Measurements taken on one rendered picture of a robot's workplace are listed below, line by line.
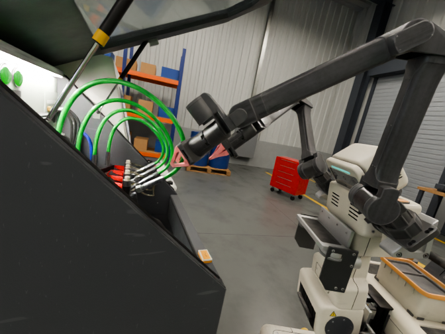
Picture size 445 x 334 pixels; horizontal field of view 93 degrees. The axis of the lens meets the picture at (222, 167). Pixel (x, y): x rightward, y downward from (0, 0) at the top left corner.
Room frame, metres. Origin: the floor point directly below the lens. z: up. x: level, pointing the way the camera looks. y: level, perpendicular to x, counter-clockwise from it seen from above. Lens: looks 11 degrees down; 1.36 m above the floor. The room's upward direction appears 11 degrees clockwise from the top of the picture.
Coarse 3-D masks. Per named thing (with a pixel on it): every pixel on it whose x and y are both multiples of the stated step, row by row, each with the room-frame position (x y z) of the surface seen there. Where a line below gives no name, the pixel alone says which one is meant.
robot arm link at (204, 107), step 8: (200, 96) 0.54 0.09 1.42; (208, 96) 0.54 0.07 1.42; (192, 104) 0.53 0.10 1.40; (200, 104) 0.53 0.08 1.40; (208, 104) 0.54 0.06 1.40; (216, 104) 0.54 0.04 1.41; (192, 112) 0.54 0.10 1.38; (200, 112) 0.53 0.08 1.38; (208, 112) 0.53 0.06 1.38; (216, 112) 0.54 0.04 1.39; (232, 112) 0.51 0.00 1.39; (240, 112) 0.51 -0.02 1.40; (200, 120) 0.54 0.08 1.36; (224, 120) 0.52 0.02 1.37; (232, 120) 0.51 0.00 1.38; (240, 120) 0.51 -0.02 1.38; (232, 128) 0.52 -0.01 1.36
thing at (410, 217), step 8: (400, 216) 0.51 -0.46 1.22; (408, 216) 0.52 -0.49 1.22; (416, 216) 0.53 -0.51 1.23; (392, 224) 0.52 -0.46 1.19; (400, 224) 0.52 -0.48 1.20; (408, 224) 0.51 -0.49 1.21; (416, 224) 0.51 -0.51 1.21; (424, 224) 0.52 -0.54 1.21; (384, 232) 0.57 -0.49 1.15; (392, 232) 0.53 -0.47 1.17; (400, 232) 0.52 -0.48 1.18; (408, 232) 0.51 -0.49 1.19; (416, 232) 0.51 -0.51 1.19; (424, 232) 0.51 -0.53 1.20; (432, 232) 0.49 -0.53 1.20; (400, 240) 0.52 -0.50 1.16; (408, 240) 0.51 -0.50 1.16; (416, 240) 0.50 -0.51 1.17; (424, 240) 0.49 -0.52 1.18; (408, 248) 0.49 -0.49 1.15; (416, 248) 0.49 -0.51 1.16
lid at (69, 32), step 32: (0, 0) 0.40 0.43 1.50; (32, 0) 0.43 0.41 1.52; (64, 0) 0.47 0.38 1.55; (96, 0) 0.56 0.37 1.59; (160, 0) 0.69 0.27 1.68; (192, 0) 0.78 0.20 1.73; (224, 0) 0.90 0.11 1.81; (256, 0) 1.02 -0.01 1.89; (0, 32) 0.50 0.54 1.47; (32, 32) 0.55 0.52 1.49; (64, 32) 0.62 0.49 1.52; (128, 32) 0.87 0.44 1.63; (160, 32) 0.98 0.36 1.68
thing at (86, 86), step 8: (96, 80) 0.60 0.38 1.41; (104, 80) 0.60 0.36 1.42; (112, 80) 0.60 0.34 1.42; (120, 80) 0.60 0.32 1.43; (80, 88) 0.60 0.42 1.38; (88, 88) 0.60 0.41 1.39; (136, 88) 0.60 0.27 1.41; (72, 96) 0.60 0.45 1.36; (152, 96) 0.60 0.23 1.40; (72, 104) 0.60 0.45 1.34; (160, 104) 0.61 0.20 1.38; (64, 112) 0.60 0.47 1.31; (168, 112) 0.61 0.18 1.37; (64, 120) 0.60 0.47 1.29; (176, 120) 0.61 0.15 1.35; (56, 128) 0.59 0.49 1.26; (176, 128) 0.61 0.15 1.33; (184, 136) 0.61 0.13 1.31; (176, 168) 0.61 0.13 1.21; (168, 176) 0.61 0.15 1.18
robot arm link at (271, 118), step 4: (292, 104) 1.08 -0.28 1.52; (296, 104) 1.10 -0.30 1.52; (284, 108) 1.02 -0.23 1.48; (288, 108) 1.04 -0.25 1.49; (276, 112) 0.97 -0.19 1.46; (280, 112) 0.99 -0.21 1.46; (284, 112) 1.01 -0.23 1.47; (268, 116) 0.90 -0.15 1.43; (272, 116) 0.93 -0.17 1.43; (276, 116) 0.95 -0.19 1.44; (280, 116) 0.98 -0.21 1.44; (268, 120) 0.89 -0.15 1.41; (272, 120) 0.91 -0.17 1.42; (268, 124) 0.87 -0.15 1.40; (264, 128) 0.85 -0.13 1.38; (256, 132) 0.87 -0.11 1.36
